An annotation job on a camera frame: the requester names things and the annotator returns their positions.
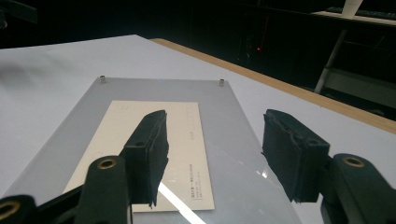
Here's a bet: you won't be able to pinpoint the white monitor stand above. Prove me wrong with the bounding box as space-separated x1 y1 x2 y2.
341 0 364 17

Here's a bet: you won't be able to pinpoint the cream paper card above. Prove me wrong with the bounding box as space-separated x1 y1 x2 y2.
62 100 217 214

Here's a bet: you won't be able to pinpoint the clear acrylic frame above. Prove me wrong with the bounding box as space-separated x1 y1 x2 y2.
0 76 304 224

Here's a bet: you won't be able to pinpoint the wooden desk with white legs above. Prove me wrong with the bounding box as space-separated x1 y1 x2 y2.
311 10 396 120

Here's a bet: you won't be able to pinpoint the black keyboard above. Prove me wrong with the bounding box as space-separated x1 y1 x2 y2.
325 6 396 21

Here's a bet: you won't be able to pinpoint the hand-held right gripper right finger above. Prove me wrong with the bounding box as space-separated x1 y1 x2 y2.
262 108 332 203

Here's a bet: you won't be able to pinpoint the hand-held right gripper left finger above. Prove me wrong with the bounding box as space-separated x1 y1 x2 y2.
120 109 171 208

